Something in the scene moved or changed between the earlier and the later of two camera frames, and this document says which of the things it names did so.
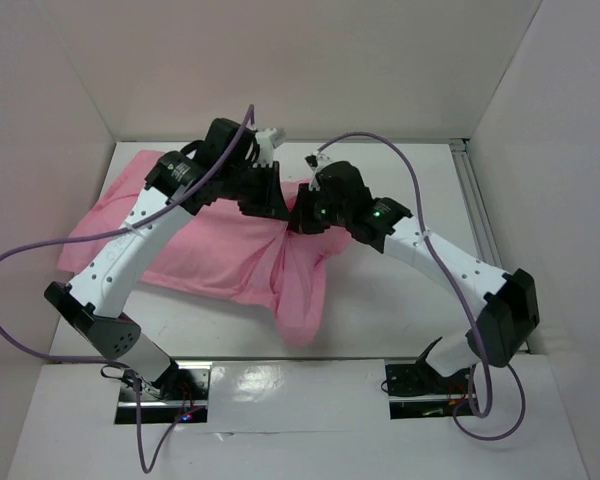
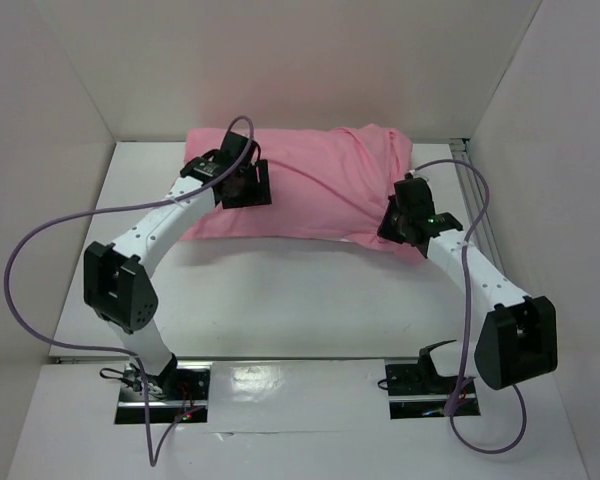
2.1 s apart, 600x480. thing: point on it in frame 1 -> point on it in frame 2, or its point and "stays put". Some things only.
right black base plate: (417, 391) stays put
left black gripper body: (253, 188) stays put
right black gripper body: (313, 201) -> (393, 226)
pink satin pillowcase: (218, 252) -> (328, 182)
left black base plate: (189, 390) stays put
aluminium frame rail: (481, 225) stays put
